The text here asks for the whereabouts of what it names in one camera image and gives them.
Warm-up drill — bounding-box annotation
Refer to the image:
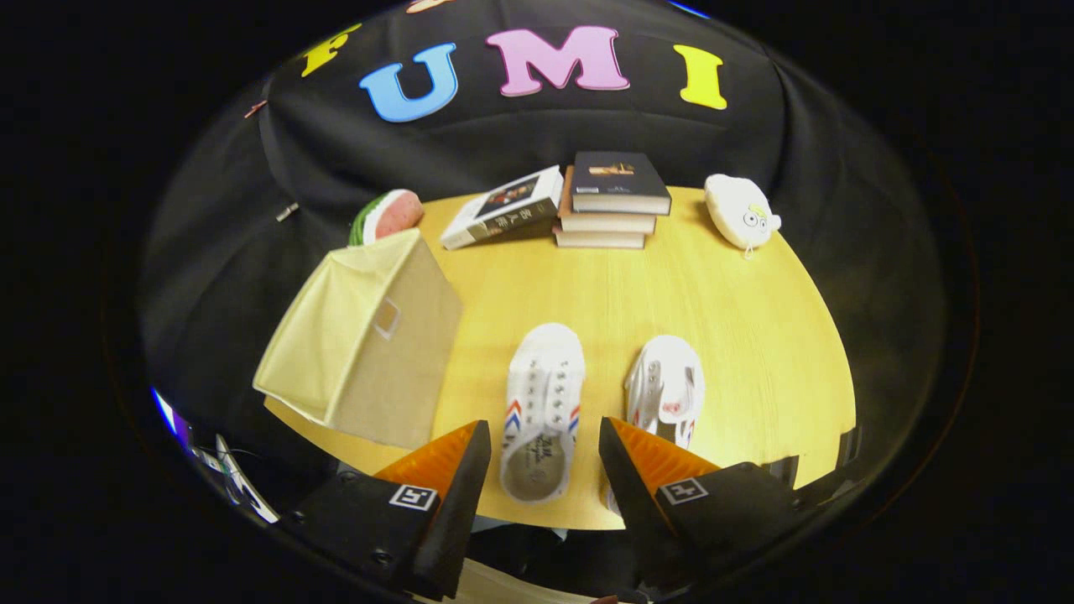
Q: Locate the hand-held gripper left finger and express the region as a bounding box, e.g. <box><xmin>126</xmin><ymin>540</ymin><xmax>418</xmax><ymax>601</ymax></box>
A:
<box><xmin>289</xmin><ymin>419</ymin><xmax>492</xmax><ymax>601</ymax></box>

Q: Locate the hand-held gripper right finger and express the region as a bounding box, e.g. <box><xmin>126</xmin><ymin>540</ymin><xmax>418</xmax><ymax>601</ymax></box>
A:
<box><xmin>598</xmin><ymin>417</ymin><xmax>806</xmax><ymax>601</ymax></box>

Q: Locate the white canvas shoe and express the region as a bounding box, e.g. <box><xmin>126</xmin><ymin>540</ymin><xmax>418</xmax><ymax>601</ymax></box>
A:
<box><xmin>606</xmin><ymin>335</ymin><xmax>706</xmax><ymax>517</ymax></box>
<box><xmin>500</xmin><ymin>323</ymin><xmax>587</xmax><ymax>504</ymax></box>

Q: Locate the beige fabric storage box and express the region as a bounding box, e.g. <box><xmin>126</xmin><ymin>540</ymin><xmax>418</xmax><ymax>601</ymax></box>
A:
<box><xmin>253</xmin><ymin>228</ymin><xmax>464</xmax><ymax>450</ymax></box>

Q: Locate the brown cover book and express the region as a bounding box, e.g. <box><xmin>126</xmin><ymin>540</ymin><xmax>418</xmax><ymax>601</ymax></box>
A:
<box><xmin>556</xmin><ymin>166</ymin><xmax>657</xmax><ymax>235</ymax></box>
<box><xmin>552</xmin><ymin>220</ymin><xmax>647</xmax><ymax>250</ymax></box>

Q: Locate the watermelon slice plush toy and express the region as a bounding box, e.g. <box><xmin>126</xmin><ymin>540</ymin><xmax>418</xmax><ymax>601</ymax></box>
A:
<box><xmin>348</xmin><ymin>189</ymin><xmax>425</xmax><ymax>247</ymax></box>

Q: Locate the lit monitor screen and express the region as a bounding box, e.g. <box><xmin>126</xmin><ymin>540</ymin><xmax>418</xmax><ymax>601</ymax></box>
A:
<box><xmin>151</xmin><ymin>388</ymin><xmax>181</xmax><ymax>437</ymax></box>

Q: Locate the white book with portrait cover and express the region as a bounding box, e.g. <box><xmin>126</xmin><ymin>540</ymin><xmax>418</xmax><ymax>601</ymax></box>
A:
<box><xmin>441</xmin><ymin>165</ymin><xmax>565</xmax><ymax>251</ymax></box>

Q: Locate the white plush toy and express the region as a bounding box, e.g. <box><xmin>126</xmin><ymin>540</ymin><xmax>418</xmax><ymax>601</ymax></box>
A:
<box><xmin>703</xmin><ymin>174</ymin><xmax>783</xmax><ymax>253</ymax></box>

